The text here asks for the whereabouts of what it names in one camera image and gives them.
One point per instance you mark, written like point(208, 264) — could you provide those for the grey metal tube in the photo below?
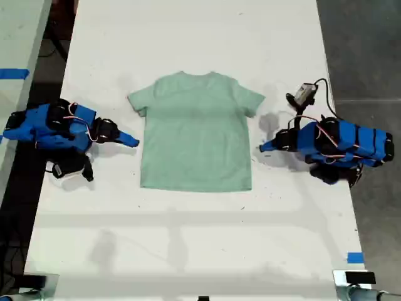
point(369, 294)

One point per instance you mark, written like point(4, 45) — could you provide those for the silver metal bracket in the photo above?
point(52, 287)
point(340, 282)

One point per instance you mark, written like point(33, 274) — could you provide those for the pale side table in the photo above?
point(17, 40)

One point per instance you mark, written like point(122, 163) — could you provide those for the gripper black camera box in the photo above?
point(64, 167)
point(302, 94)

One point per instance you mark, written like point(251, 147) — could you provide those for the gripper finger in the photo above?
point(125, 142)
point(271, 149)
point(269, 144)
point(128, 137)

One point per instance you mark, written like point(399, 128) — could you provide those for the black clamp block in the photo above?
point(359, 277)
point(35, 281)

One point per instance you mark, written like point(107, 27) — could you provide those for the long blue tape strip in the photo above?
point(14, 74)

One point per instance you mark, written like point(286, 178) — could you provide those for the pale green T-shirt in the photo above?
point(194, 135)

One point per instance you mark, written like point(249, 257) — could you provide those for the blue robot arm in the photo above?
point(40, 125)
point(347, 144)

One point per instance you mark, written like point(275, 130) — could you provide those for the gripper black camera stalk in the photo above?
point(297, 117)
point(88, 169)

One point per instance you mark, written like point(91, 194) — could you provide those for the small black edge object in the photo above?
point(203, 298)

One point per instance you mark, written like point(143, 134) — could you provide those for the square blue tape piece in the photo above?
point(355, 257)

